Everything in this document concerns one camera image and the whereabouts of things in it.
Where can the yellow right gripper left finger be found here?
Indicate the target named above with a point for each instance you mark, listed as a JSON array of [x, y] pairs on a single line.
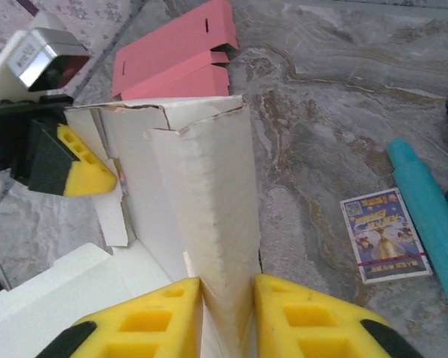
[[142, 328]]

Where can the teal textured plastic bottle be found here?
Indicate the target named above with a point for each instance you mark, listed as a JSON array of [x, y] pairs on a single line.
[[422, 201]]

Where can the white paper box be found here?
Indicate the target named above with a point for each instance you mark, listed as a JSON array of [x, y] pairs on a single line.
[[209, 168]]

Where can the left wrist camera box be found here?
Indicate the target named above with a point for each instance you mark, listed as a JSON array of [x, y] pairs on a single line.
[[37, 59]]

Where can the printed card pack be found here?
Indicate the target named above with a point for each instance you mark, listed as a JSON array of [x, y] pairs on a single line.
[[386, 238]]

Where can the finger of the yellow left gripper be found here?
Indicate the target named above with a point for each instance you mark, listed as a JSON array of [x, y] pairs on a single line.
[[78, 171]]

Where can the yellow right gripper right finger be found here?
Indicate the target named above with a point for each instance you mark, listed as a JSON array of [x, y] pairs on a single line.
[[313, 328]]

